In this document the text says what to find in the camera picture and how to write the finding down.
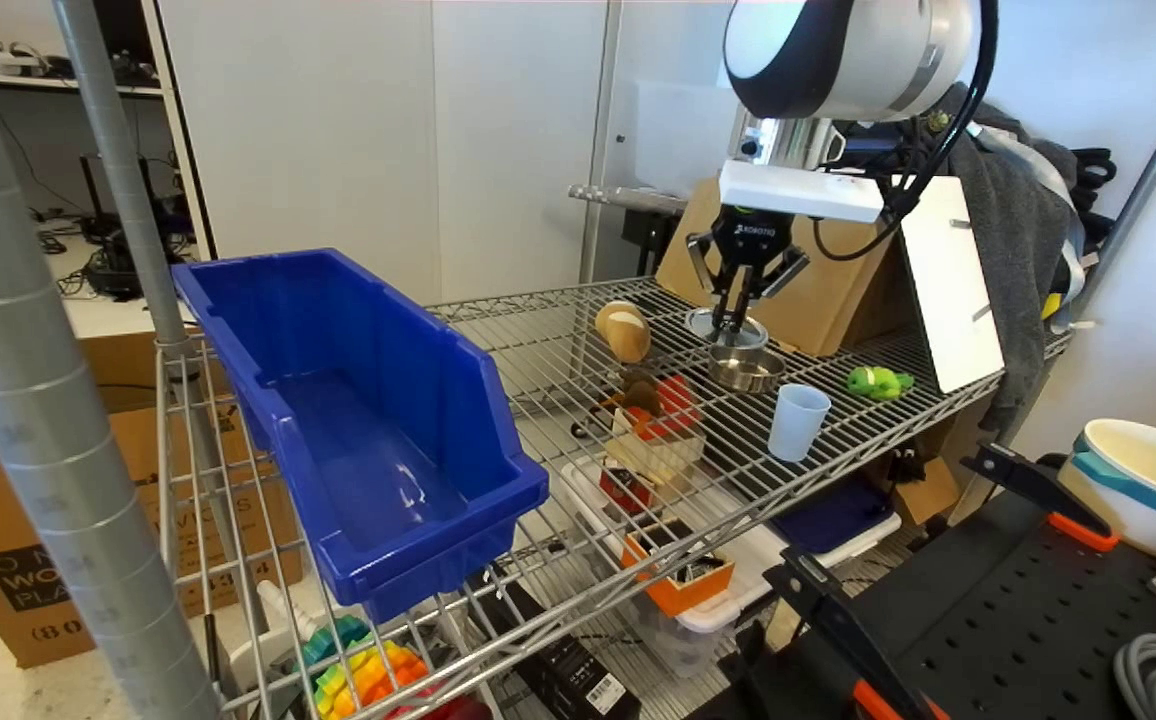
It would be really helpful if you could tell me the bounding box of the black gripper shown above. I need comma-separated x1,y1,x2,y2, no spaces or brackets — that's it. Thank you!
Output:
688,208,818,339

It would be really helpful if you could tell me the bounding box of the silver metal pot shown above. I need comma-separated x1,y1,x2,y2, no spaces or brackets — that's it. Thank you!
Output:
712,347,791,400

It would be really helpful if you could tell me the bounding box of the toy bread loaf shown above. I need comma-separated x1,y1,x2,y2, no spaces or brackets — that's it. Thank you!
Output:
591,295,656,369

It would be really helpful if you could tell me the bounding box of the red plastic block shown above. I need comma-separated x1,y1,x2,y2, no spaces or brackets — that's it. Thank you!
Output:
627,376,710,443

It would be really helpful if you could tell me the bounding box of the light blue plastic cup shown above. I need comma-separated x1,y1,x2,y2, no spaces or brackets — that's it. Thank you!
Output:
764,382,836,465

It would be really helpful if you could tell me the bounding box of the brown toy potato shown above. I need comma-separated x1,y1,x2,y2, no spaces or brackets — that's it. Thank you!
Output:
614,369,670,417

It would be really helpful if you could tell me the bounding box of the green toy frog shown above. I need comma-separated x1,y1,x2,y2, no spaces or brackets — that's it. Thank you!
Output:
843,362,922,403

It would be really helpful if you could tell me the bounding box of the grey metal shelf pole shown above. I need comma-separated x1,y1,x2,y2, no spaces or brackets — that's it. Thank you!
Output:
48,0,194,354
577,0,627,287
0,0,228,720

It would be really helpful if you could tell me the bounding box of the white flat panel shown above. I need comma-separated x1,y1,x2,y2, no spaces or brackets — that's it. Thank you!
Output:
898,174,1007,396

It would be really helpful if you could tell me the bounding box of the grey cloth cover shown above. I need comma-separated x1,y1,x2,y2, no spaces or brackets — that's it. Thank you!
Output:
954,122,1089,443

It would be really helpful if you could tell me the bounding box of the blue plastic storage bin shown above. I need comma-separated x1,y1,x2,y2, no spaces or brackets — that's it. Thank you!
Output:
169,244,552,629

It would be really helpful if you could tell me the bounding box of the white bowl teal stripe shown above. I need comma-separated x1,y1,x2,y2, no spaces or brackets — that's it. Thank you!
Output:
1069,417,1156,566

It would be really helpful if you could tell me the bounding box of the brown cardboard box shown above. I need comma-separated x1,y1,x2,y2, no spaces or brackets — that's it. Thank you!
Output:
0,332,312,672

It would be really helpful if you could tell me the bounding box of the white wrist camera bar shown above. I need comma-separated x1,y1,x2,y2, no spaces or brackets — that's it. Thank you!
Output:
717,158,887,227

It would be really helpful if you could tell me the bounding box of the metal wire shelf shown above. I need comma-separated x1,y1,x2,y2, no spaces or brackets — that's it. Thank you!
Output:
147,274,1071,720

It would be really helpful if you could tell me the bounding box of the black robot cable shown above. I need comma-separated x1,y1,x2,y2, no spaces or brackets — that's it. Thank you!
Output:
809,0,1007,266

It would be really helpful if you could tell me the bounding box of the black clamp orange handle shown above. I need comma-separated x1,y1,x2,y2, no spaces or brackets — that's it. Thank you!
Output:
760,548,954,720
960,440,1124,557

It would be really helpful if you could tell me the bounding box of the white wall shelf unit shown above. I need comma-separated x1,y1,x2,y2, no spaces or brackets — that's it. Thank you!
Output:
0,0,212,266

